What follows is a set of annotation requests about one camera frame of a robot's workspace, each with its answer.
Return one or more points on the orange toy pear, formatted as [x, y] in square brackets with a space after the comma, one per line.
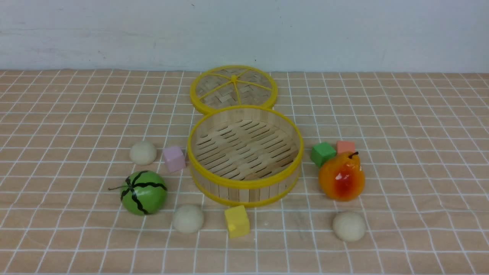
[342, 178]

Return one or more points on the green cube block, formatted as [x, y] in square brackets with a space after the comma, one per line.
[322, 152]

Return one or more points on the yellow cube block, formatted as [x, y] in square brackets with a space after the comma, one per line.
[237, 221]

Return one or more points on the bamboo steamer lid yellow rim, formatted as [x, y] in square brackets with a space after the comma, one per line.
[232, 85]

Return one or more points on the white bun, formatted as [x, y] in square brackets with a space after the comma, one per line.
[349, 226]
[143, 153]
[188, 219]

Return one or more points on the salmon cube block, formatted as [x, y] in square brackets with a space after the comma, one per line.
[345, 146]

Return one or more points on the bamboo steamer tray yellow rim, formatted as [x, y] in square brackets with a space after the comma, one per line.
[245, 155]

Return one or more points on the pink cube block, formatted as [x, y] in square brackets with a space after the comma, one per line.
[174, 158]

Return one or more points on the green toy watermelon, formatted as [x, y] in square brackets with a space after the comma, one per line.
[143, 192]

